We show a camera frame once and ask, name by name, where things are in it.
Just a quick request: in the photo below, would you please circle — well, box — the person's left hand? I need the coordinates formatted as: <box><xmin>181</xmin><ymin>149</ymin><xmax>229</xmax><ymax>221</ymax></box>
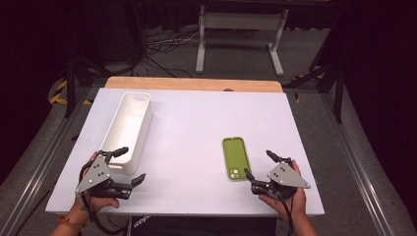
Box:
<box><xmin>72</xmin><ymin>150</ymin><xmax>121</xmax><ymax>214</ymax></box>

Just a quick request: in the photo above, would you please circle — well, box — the black tripod stand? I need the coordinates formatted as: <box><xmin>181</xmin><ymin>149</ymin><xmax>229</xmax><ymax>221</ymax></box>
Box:
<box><xmin>62</xmin><ymin>0</ymin><xmax>146</xmax><ymax>119</ymax></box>
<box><xmin>282</xmin><ymin>18</ymin><xmax>346</xmax><ymax>125</ymax></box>

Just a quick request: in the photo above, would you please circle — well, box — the aluminium floor rail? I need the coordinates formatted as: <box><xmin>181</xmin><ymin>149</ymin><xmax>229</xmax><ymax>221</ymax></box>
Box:
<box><xmin>322</xmin><ymin>92</ymin><xmax>409</xmax><ymax>236</ymax></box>
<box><xmin>0</xmin><ymin>88</ymin><xmax>96</xmax><ymax>236</ymax></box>

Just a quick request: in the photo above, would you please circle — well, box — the yellow black floor tape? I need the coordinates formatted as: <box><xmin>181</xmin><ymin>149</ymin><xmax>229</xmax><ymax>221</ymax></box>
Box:
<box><xmin>48</xmin><ymin>79</ymin><xmax>93</xmax><ymax>106</ymax></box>

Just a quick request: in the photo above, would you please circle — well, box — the bundle of floor cables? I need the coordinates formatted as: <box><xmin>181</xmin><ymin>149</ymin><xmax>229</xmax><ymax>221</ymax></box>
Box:
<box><xmin>142</xmin><ymin>29</ymin><xmax>202</xmax><ymax>79</ymax></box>

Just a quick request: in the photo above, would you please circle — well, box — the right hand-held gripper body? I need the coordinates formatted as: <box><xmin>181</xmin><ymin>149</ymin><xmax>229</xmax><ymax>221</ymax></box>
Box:
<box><xmin>251</xmin><ymin>156</ymin><xmax>312</xmax><ymax>201</ymax></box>

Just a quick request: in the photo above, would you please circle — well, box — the hand-held gripper black cable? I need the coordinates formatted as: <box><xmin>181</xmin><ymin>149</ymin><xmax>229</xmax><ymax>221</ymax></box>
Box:
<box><xmin>78</xmin><ymin>161</ymin><xmax>130</xmax><ymax>236</ymax></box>
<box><xmin>277</xmin><ymin>195</ymin><xmax>295</xmax><ymax>236</ymax></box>

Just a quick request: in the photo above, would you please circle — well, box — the white plastic storage box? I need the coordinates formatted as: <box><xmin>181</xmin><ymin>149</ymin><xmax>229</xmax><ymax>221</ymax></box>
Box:
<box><xmin>98</xmin><ymin>91</ymin><xmax>153</xmax><ymax>175</ymax></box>

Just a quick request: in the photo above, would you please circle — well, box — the right hand-held gripper black cable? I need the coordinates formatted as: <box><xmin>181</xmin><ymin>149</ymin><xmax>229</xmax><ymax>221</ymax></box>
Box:
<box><xmin>277</xmin><ymin>195</ymin><xmax>295</xmax><ymax>236</ymax></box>

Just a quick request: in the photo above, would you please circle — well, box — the white table board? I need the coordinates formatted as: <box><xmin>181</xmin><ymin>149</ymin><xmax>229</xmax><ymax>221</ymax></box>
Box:
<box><xmin>45</xmin><ymin>87</ymin><xmax>326</xmax><ymax>217</ymax></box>

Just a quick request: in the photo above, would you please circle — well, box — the person's right hand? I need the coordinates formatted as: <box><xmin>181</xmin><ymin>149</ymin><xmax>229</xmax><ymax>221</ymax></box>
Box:
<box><xmin>258</xmin><ymin>159</ymin><xmax>312</xmax><ymax>221</ymax></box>

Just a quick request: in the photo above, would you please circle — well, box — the green phone case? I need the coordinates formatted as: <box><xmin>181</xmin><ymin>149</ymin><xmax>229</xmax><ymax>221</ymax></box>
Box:
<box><xmin>221</xmin><ymin>137</ymin><xmax>252</xmax><ymax>181</ymax></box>

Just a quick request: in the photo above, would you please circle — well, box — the wooden table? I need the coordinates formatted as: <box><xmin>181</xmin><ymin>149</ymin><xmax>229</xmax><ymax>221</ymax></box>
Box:
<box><xmin>104</xmin><ymin>76</ymin><xmax>284</xmax><ymax>93</ymax></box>

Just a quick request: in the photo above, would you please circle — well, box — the orange bead bracelet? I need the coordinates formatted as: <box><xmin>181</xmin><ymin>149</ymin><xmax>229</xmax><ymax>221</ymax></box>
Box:
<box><xmin>57</xmin><ymin>215</ymin><xmax>88</xmax><ymax>230</ymax></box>

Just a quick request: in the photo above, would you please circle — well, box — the desk with white frame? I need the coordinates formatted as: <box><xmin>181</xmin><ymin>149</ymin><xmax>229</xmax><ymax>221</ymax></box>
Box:
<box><xmin>195</xmin><ymin>4</ymin><xmax>290</xmax><ymax>78</ymax></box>

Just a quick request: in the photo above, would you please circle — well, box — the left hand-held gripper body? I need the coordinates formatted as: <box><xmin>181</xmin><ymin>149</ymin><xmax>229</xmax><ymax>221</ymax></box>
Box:
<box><xmin>76</xmin><ymin>149</ymin><xmax>134</xmax><ymax>201</ymax></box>

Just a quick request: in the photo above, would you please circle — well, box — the person's black clothing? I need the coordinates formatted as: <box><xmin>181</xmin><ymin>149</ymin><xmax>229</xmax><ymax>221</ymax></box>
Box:
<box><xmin>130</xmin><ymin>214</ymin><xmax>278</xmax><ymax>236</ymax></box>

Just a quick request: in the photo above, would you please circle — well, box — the left hand-held gripper black cable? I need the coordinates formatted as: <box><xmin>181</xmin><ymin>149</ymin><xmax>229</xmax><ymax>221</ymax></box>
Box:
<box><xmin>78</xmin><ymin>161</ymin><xmax>130</xmax><ymax>236</ymax></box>

